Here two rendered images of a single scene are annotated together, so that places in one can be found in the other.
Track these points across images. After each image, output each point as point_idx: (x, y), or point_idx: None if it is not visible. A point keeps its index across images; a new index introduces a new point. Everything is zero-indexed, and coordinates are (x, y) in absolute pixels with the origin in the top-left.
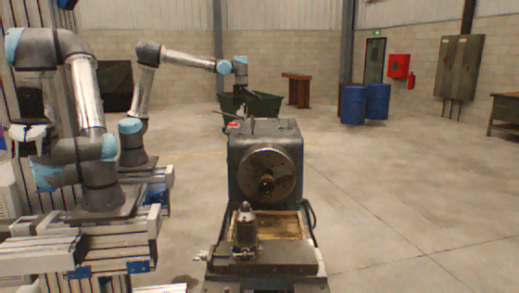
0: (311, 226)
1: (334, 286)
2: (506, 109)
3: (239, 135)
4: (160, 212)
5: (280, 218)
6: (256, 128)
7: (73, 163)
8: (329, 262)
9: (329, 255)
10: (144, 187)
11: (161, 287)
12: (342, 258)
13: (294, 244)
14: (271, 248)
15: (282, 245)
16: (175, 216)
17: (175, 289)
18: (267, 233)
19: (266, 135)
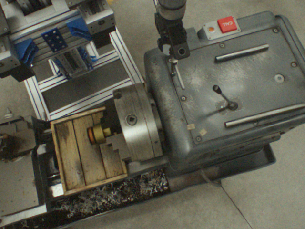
0: (202, 183)
1: (218, 210)
2: None
3: (160, 59)
4: (11, 61)
5: (112, 157)
6: (215, 67)
7: None
8: (255, 201)
9: (269, 200)
10: (66, 15)
11: (134, 66)
12: (270, 215)
13: (28, 188)
14: (17, 169)
15: (25, 177)
16: (269, 9)
17: (134, 78)
18: (79, 151)
19: (173, 97)
